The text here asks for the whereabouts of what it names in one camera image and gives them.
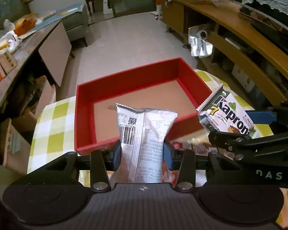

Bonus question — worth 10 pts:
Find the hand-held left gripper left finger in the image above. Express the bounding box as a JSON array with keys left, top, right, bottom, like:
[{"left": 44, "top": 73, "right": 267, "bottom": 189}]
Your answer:
[{"left": 28, "top": 140, "right": 122, "bottom": 193}]

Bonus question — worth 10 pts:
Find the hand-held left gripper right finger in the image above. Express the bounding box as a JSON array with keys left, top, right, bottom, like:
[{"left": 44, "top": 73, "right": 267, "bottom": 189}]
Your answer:
[{"left": 163, "top": 141, "right": 241, "bottom": 193}]

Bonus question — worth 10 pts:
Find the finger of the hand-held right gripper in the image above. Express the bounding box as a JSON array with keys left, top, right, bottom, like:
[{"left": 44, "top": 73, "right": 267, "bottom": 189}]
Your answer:
[
  {"left": 245, "top": 101, "right": 288, "bottom": 125},
  {"left": 208, "top": 129, "right": 288, "bottom": 161}
]

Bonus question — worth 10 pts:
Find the silver snack packet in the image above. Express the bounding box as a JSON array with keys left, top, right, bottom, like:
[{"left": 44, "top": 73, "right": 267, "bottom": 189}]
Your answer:
[{"left": 109, "top": 103, "right": 178, "bottom": 184}]

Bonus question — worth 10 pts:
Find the green and white wafer packet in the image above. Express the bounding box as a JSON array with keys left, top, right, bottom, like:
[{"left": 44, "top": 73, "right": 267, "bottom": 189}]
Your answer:
[{"left": 196, "top": 83, "right": 259, "bottom": 140}]

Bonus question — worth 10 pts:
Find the red cardboard box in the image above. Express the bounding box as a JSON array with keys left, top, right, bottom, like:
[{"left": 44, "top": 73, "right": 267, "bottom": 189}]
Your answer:
[{"left": 74, "top": 57, "right": 213, "bottom": 156}]

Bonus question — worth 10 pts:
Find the white box in cabinet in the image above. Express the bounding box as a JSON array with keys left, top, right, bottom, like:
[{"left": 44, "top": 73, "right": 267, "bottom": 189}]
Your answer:
[{"left": 231, "top": 64, "right": 255, "bottom": 93}]

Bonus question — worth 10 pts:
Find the yellow checkered tablecloth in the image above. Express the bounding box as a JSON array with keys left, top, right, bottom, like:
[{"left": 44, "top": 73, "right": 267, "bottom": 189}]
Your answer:
[{"left": 26, "top": 69, "right": 277, "bottom": 188}]

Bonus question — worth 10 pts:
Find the silver foil bag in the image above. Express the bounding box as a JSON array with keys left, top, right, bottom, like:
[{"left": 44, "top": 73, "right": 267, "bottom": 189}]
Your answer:
[{"left": 188, "top": 34, "right": 214, "bottom": 58}]

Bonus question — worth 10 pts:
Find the long wooden cabinet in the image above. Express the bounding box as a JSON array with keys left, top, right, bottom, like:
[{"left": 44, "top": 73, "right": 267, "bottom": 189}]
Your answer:
[{"left": 157, "top": 0, "right": 288, "bottom": 102}]

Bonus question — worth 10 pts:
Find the brown cardboard box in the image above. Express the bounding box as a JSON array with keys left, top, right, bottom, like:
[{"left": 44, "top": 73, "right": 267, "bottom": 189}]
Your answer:
[{"left": 1, "top": 117, "right": 32, "bottom": 174}]

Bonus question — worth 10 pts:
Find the grey green armchair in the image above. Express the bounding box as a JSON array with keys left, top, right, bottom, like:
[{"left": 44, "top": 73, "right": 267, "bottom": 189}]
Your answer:
[{"left": 60, "top": 3, "right": 90, "bottom": 48}]

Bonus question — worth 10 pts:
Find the dark side table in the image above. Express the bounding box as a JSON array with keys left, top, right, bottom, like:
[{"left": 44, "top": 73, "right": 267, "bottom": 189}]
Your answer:
[{"left": 0, "top": 20, "right": 73, "bottom": 154}]

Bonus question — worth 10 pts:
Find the white carton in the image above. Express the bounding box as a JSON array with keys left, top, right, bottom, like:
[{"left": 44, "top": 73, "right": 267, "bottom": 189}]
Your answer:
[{"left": 0, "top": 50, "right": 18, "bottom": 76}]

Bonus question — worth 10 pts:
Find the blue cloth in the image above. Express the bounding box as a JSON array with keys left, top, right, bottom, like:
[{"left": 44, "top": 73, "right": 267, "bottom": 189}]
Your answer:
[{"left": 40, "top": 3, "right": 85, "bottom": 28}]

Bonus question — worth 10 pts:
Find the white plastic bag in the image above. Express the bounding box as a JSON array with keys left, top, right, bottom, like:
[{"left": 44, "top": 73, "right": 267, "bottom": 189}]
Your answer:
[{"left": 0, "top": 32, "right": 20, "bottom": 53}]

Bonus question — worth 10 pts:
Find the orange bread bag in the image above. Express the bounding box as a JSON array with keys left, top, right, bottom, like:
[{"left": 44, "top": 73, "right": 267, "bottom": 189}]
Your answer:
[{"left": 14, "top": 14, "right": 43, "bottom": 37}]

